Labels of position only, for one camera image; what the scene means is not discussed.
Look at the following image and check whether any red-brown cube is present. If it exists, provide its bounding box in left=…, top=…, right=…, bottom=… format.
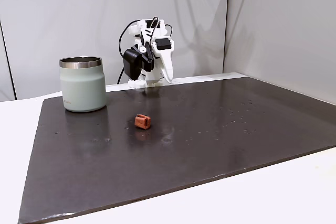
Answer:
left=134, top=114, right=152, bottom=130

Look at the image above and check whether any pale green steel cup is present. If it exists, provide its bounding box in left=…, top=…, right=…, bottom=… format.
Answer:
left=58, top=56, right=107, bottom=113

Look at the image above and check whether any dark grey table mat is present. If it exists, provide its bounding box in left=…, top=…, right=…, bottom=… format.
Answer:
left=17, top=77, right=336, bottom=224

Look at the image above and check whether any black camera box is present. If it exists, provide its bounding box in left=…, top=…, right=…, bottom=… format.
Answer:
left=123, top=42, right=154, bottom=81

